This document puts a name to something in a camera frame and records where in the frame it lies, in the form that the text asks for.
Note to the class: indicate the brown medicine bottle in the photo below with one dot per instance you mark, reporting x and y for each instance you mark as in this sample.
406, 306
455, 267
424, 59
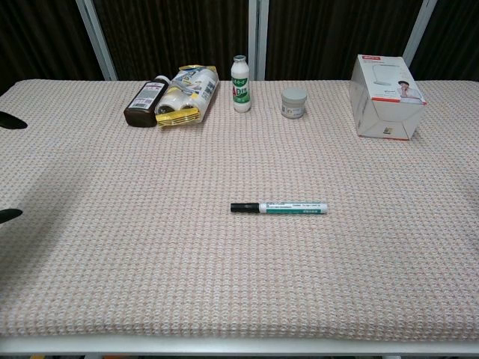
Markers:
144, 101

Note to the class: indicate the white desk lamp box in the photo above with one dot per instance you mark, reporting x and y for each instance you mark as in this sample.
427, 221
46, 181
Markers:
385, 104

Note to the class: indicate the black marker cap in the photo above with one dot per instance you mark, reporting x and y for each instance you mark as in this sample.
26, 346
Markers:
244, 208

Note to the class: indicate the aluminium partition post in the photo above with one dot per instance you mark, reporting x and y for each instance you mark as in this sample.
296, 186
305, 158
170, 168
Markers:
419, 33
258, 37
98, 41

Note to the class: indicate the pink woven tablecloth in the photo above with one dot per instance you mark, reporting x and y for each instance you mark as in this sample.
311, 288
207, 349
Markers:
239, 261

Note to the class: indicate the yellow white snack bag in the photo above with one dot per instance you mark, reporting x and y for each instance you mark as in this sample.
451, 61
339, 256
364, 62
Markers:
189, 95

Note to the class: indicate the white table frame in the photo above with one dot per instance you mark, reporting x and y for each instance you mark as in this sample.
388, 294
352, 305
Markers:
239, 346

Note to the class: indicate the small grey round jar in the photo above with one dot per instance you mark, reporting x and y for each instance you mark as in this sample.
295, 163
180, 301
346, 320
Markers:
293, 104

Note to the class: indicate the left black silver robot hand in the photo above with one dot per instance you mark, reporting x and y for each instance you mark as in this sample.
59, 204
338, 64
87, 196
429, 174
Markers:
11, 121

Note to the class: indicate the white green drink bottle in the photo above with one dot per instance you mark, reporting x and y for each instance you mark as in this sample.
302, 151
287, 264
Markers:
241, 89

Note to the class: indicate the white green marker pen body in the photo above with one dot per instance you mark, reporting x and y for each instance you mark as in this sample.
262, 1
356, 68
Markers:
295, 209

